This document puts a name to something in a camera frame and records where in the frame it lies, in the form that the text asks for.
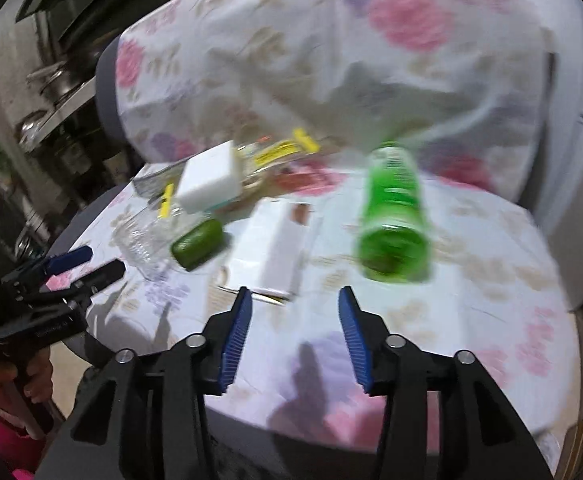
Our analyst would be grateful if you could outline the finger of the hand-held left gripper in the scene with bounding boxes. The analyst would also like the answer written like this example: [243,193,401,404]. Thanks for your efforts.
[1,246,94,292]
[24,259,126,311]

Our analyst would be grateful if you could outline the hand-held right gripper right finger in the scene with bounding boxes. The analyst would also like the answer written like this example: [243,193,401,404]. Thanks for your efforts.
[338,285,555,480]

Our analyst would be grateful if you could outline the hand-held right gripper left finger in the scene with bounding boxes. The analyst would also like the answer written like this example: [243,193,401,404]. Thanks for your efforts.
[36,286,254,480]

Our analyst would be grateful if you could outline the clear plastic tray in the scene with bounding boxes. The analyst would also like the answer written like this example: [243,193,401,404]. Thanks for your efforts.
[114,200,212,281]

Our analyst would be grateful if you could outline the white packet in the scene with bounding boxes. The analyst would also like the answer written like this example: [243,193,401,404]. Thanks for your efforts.
[218,199,322,301]

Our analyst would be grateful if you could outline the yellow plastic strip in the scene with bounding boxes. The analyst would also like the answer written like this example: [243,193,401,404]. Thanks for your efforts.
[157,184,175,218]

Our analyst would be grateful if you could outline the small green cucumber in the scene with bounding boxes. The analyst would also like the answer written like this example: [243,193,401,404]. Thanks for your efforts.
[171,219,224,271]

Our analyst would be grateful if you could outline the grey scouring pad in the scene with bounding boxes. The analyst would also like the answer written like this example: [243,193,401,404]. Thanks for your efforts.
[132,165,184,196]

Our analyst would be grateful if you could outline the large green plastic bottle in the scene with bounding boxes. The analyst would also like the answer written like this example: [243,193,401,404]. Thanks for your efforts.
[354,142,432,283]

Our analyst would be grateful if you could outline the white sponge block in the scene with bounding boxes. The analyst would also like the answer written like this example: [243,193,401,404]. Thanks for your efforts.
[177,141,243,213]

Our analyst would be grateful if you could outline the yellow label clear packet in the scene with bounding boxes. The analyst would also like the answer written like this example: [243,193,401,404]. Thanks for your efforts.
[236,129,321,181]

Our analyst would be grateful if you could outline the person's left hand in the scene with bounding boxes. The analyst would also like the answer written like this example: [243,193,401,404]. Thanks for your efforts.
[0,347,54,403]

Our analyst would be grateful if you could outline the steel lid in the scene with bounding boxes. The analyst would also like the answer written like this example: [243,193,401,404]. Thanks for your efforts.
[18,112,47,143]

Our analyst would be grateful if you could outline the steel stove counter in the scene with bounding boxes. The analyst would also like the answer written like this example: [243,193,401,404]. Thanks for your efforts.
[18,75,102,156]

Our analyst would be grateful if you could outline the steel pot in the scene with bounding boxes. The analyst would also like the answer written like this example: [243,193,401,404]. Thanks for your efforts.
[26,60,79,96]

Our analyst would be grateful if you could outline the floral printed cloth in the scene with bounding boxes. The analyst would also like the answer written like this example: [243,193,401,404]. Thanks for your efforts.
[86,0,579,451]

